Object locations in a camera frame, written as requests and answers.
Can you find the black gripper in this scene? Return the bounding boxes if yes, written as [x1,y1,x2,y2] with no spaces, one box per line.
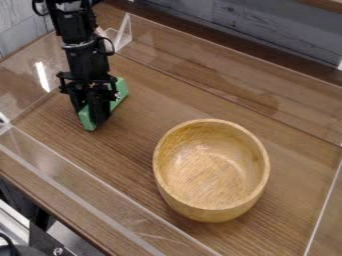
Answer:
[56,37,118,126]

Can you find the black cable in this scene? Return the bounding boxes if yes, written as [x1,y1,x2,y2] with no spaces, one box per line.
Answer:
[0,232,21,256]

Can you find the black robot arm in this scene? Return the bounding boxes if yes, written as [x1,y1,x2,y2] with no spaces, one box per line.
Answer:
[32,0,120,131]

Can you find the clear acrylic tray enclosure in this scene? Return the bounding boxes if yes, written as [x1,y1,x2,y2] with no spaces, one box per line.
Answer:
[0,18,342,256]

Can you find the green rectangular block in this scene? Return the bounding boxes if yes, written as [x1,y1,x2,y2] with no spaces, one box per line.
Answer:
[77,77,128,131]

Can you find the black metal bracket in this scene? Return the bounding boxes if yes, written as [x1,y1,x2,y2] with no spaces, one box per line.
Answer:
[28,221,76,256]

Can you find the brown wooden bowl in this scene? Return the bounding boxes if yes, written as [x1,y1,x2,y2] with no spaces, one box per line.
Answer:
[152,118,271,223]

